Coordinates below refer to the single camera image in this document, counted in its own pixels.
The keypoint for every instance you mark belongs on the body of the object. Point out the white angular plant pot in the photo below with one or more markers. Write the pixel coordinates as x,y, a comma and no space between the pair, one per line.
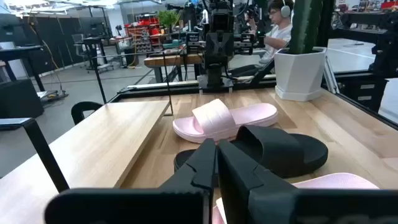
298,74

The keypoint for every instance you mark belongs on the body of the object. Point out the black foam slide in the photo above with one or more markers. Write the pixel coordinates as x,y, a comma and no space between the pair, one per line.
280,152

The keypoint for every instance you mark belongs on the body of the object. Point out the black box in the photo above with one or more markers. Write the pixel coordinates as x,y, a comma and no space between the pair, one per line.
18,99

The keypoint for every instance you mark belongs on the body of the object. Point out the black drawer cabinet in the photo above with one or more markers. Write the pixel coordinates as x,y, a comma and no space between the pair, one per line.
360,93

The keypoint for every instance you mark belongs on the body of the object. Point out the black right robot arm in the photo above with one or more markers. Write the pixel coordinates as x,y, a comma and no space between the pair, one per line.
215,76

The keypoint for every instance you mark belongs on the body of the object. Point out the green cactus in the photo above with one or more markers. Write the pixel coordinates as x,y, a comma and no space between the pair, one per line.
304,25

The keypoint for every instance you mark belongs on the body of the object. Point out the black desk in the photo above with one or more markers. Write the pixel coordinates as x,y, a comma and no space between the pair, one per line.
18,51

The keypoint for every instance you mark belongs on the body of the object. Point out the pink foam slide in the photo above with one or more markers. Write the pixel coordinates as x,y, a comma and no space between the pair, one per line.
214,119
335,182

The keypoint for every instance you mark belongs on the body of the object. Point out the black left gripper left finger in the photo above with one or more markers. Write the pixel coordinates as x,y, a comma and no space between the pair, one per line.
202,168

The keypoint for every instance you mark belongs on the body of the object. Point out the wooden shelf with black frame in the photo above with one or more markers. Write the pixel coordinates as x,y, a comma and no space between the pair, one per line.
93,146

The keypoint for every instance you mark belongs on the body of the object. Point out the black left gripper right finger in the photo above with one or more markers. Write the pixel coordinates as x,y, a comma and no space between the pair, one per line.
248,193

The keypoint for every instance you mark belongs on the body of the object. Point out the person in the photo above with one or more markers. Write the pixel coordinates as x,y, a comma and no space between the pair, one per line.
280,34

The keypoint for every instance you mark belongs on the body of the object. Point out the green leafy plant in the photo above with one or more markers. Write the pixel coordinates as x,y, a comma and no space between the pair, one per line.
168,18

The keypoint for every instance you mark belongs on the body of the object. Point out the wooden workbench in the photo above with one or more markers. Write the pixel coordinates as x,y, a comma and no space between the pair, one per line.
168,59

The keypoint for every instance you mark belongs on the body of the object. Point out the red storage rack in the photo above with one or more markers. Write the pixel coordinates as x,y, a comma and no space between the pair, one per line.
146,28

